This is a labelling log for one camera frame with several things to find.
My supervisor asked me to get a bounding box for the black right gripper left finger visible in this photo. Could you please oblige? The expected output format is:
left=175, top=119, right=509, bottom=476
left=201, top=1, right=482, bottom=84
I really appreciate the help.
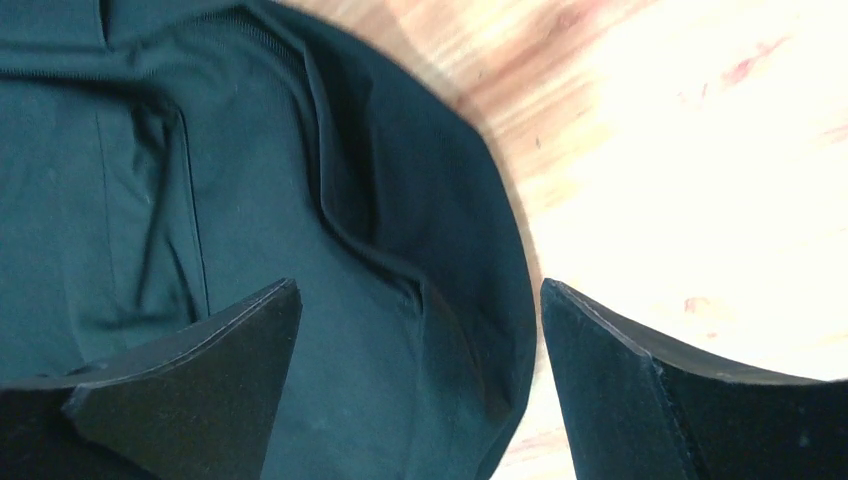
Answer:
left=1, top=279, right=302, bottom=479

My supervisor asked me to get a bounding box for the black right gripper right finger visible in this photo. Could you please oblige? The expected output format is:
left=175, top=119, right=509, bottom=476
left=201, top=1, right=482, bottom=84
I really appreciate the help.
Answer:
left=541, top=279, right=847, bottom=479

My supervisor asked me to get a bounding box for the black fabric student bag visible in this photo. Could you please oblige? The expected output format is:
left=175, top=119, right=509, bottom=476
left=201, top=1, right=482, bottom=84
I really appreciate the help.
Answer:
left=1, top=1, right=536, bottom=479

